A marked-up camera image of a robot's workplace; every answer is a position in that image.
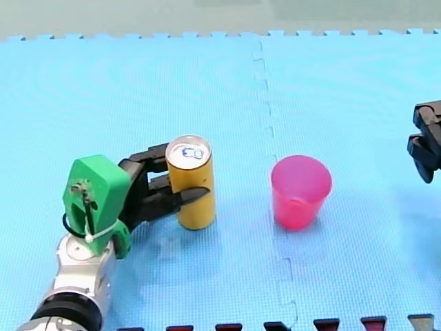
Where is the yellow drink can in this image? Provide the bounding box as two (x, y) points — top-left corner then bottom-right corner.
(165, 134), (217, 231)

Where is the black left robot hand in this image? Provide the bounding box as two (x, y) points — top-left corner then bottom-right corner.
(117, 142), (210, 233)

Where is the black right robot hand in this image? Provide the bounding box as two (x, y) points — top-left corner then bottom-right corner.
(407, 99), (441, 184)

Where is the pink plastic cup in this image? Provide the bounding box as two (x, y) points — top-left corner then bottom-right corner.
(270, 154), (333, 231)

